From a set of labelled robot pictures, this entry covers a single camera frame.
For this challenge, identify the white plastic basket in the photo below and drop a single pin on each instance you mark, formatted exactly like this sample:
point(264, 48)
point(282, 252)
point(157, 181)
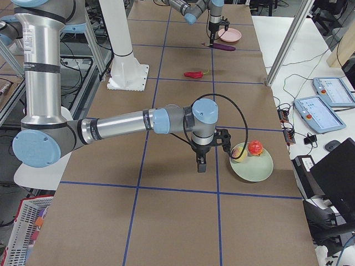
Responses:
point(25, 229)

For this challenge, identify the purple eggplant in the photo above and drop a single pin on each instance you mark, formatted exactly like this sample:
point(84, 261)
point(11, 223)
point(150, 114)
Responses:
point(220, 47)

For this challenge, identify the black laptop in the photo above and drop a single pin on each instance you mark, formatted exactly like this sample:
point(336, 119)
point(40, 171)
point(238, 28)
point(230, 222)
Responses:
point(335, 176)

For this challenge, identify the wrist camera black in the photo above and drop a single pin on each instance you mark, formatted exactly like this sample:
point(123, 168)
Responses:
point(224, 23)
point(222, 138)

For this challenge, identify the green plate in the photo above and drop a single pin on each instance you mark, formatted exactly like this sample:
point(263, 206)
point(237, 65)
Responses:
point(254, 168)

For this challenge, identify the teach pendant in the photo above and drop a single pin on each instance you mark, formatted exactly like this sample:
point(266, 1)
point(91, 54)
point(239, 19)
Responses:
point(334, 92)
point(318, 115)

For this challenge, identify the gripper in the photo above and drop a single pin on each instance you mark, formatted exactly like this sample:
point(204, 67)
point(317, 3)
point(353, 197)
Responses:
point(201, 150)
point(212, 29)

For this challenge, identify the pink plate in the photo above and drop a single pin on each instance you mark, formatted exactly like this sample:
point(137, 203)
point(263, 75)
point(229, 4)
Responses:
point(231, 35)

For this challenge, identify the red chili pepper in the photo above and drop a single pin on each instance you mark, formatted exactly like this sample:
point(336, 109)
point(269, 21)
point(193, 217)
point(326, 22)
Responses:
point(195, 74)

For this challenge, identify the aluminium frame post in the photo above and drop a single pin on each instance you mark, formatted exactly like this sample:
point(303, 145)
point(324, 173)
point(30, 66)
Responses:
point(291, 35)

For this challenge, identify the yellow-red peach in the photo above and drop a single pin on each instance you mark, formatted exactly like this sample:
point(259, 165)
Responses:
point(239, 154)

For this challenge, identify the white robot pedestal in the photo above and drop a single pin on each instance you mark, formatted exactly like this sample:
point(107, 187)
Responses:
point(126, 71)

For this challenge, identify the front teach pendant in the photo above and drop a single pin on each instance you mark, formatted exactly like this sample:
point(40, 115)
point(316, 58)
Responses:
point(318, 115)

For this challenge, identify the rear teach pendant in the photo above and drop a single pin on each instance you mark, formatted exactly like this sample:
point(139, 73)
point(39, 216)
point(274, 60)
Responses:
point(334, 92)

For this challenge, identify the black computer mouse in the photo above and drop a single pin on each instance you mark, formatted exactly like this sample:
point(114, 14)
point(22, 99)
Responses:
point(330, 146)

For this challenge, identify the orange terminal block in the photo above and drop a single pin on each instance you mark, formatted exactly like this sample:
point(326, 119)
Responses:
point(283, 114)

